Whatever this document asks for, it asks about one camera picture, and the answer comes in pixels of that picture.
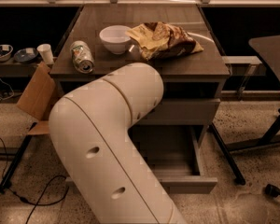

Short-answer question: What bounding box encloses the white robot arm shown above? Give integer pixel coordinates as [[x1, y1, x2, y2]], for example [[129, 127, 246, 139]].
[[49, 63, 187, 224]]

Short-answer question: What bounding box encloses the closed upper drawer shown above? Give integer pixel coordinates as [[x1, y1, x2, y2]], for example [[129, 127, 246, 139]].
[[139, 98, 220, 125]]

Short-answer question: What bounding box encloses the open middle drawer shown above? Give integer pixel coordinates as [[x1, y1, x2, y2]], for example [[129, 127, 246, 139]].
[[65, 124, 218, 195]]

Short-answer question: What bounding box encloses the grey drawer cabinet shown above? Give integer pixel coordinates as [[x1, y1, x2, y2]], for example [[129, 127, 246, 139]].
[[50, 4, 230, 142]]

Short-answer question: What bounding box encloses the yellow brown chip bag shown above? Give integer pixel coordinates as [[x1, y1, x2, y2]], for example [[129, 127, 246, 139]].
[[126, 21, 203, 61]]

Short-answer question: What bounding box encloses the white ceramic bowl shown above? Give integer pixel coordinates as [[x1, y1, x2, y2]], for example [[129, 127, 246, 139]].
[[99, 25, 131, 55]]

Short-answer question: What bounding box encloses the crushed soda can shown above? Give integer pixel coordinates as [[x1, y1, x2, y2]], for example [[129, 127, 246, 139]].
[[70, 40, 94, 74]]

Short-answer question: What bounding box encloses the brown cardboard box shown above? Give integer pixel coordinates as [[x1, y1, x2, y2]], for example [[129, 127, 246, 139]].
[[17, 63, 58, 135]]

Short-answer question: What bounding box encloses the white paper cup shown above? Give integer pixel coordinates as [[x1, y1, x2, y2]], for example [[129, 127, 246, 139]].
[[37, 44, 54, 64]]

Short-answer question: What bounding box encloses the blue patterned bowl right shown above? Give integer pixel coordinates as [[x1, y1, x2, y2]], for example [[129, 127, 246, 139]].
[[14, 48, 38, 63]]

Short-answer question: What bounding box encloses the blue patterned bowl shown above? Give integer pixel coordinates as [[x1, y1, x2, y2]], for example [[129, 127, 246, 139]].
[[0, 44, 13, 63], [14, 48, 38, 63]]

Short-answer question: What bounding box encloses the blue patterned bowl left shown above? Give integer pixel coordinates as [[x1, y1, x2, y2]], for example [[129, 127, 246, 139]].
[[0, 44, 13, 63]]

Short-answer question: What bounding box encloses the black caster foot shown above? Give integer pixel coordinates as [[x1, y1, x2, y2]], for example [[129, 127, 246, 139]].
[[265, 184, 280, 198]]

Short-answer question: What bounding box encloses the black left stand leg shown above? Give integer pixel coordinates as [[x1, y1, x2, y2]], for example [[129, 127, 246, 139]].
[[0, 134, 32, 194]]

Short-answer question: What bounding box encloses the black table leg frame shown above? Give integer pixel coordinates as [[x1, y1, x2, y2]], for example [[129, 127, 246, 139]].
[[209, 109, 280, 185]]

